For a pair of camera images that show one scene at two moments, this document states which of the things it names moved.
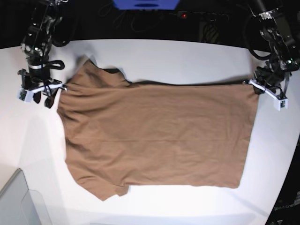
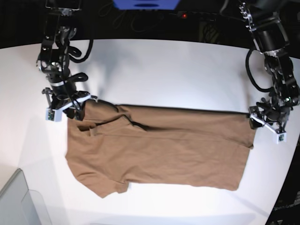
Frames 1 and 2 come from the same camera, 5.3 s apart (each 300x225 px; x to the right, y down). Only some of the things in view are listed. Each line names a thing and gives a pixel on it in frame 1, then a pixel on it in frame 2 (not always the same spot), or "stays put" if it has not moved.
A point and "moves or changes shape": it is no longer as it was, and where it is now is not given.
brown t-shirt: (119, 134) moves or changes shape
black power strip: (202, 16) stays put
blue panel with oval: (146, 5) stays put
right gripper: (35, 80) → (58, 101)
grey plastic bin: (20, 206) stays put
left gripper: (272, 77) → (270, 115)
